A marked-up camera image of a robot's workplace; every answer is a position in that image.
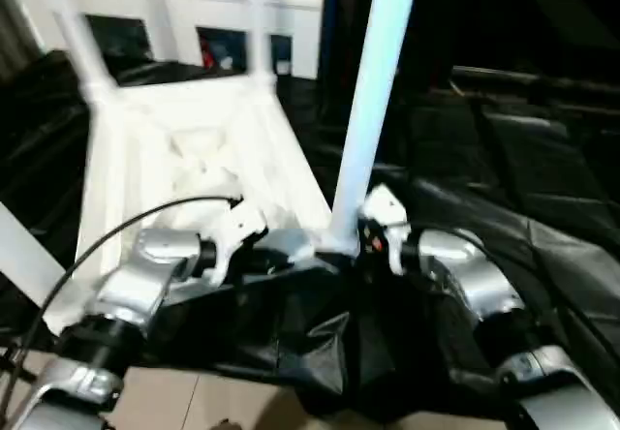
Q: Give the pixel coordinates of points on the red bottle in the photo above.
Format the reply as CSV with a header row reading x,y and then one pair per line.
x,y
210,54

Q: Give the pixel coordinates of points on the white cabinet with glass doors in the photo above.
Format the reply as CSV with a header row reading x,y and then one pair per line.
x,y
165,9

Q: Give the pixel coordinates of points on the black bar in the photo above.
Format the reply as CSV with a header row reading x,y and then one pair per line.
x,y
542,79

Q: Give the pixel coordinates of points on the black plastic mat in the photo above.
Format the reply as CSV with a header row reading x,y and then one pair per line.
x,y
523,198

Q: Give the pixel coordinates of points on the white plastic table top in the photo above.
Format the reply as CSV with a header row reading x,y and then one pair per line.
x,y
194,149

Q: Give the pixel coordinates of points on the grey curtain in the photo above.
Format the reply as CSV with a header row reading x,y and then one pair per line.
x,y
15,23

